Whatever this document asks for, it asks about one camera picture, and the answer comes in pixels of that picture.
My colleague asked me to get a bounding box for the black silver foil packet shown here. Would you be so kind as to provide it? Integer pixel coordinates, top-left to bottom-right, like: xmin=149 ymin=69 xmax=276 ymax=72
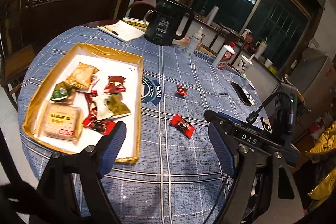
xmin=231 ymin=82 xmax=255 ymax=106

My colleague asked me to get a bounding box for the golden yellow snack packet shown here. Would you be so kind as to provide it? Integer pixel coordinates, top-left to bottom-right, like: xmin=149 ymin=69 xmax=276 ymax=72
xmin=64 ymin=63 xmax=99 ymax=91

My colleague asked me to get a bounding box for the white liquor bottle red label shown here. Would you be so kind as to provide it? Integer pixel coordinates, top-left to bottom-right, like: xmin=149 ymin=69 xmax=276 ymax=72
xmin=212 ymin=42 xmax=235 ymax=71

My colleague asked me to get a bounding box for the wooden armchair left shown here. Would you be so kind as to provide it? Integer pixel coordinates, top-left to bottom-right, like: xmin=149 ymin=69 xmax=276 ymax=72
xmin=1 ymin=0 xmax=35 ymax=110

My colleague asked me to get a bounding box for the green pea snack packet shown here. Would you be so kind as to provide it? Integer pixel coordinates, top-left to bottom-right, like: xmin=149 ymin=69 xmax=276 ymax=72
xmin=50 ymin=81 xmax=76 ymax=105

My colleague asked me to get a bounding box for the dark red snack packet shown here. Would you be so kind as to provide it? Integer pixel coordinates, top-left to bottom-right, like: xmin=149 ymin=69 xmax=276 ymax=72
xmin=104 ymin=76 xmax=126 ymax=94

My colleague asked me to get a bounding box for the white red snack packet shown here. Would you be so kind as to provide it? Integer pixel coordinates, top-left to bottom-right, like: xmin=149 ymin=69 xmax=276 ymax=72
xmin=92 ymin=94 xmax=113 ymax=120

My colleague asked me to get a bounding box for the red black candy packet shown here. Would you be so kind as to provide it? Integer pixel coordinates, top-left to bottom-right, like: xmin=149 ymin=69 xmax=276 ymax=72
xmin=170 ymin=114 xmax=195 ymax=139

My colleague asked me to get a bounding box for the white spray bottle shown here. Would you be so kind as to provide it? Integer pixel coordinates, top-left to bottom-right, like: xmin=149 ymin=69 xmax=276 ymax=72
xmin=186 ymin=27 xmax=204 ymax=58

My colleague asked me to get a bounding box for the gold cardboard tray box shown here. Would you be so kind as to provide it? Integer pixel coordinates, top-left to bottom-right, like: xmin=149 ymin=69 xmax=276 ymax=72
xmin=22 ymin=42 xmax=144 ymax=164

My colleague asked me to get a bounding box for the white notebook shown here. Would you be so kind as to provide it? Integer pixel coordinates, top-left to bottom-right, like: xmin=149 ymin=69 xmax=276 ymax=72
xmin=97 ymin=20 xmax=145 ymax=42

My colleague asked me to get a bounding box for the small red candy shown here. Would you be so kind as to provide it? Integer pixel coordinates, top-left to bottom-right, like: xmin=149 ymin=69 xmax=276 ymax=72
xmin=175 ymin=84 xmax=188 ymax=98

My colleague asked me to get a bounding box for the blue plaid tablecloth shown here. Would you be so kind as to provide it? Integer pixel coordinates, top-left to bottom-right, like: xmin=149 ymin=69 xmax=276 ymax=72
xmin=18 ymin=27 xmax=261 ymax=223

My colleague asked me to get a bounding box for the olive gold snack packet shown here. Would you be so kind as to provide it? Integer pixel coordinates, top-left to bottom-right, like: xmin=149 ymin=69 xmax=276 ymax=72
xmin=107 ymin=94 xmax=131 ymax=118

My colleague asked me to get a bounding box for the black electric kettle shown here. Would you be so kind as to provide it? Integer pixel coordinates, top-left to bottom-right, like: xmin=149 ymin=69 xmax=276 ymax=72
xmin=143 ymin=0 xmax=195 ymax=46

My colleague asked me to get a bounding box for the white patterned paper cup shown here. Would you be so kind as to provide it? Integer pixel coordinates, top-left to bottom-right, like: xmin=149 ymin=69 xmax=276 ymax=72
xmin=234 ymin=54 xmax=255 ymax=76

